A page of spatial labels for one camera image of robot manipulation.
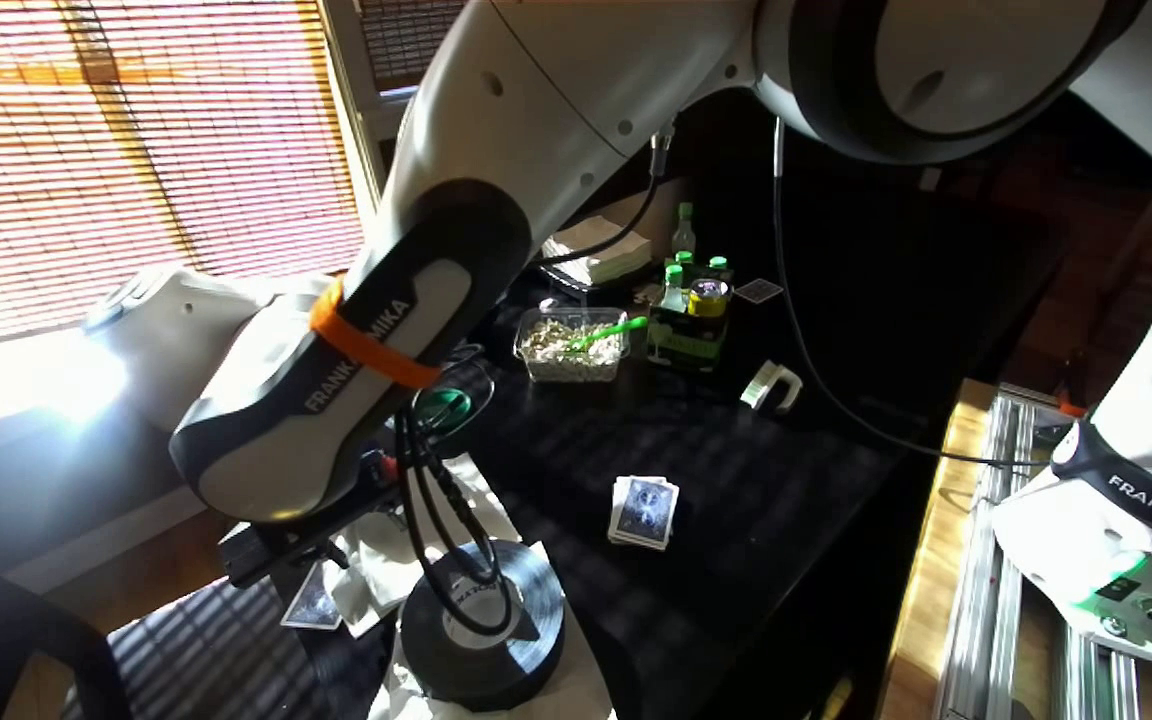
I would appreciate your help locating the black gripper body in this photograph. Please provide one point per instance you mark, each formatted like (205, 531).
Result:
(276, 544)

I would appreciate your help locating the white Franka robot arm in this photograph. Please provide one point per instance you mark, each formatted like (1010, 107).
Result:
(539, 107)

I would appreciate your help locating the white folded napkin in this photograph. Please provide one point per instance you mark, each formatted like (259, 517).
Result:
(312, 605)

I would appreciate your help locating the green round lid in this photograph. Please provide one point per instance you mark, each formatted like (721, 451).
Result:
(451, 404)

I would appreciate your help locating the blue-grey tape roll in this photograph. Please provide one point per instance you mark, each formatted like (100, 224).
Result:
(480, 643)

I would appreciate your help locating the dark wooden chair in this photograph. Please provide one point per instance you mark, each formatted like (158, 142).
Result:
(16, 643)

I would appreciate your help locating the white napkin under tape roll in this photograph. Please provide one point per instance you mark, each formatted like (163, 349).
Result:
(561, 687)

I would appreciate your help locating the clear plastic food container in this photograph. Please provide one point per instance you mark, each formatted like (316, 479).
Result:
(573, 347)

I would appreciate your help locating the bamboo window blinds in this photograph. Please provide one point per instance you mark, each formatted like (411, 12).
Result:
(137, 146)

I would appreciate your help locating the small green-capped bottle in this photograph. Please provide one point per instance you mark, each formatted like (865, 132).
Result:
(719, 264)
(682, 258)
(670, 278)

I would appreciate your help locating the clear bottle with green cap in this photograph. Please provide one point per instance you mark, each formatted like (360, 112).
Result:
(685, 224)

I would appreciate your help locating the small white card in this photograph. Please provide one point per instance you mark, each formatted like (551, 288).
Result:
(757, 288)

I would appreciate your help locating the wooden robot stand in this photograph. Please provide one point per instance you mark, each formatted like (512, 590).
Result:
(923, 574)

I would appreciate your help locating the white window frame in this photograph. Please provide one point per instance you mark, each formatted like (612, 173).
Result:
(360, 83)

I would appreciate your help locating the aluminium frame rails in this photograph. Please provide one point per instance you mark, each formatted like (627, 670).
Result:
(989, 602)

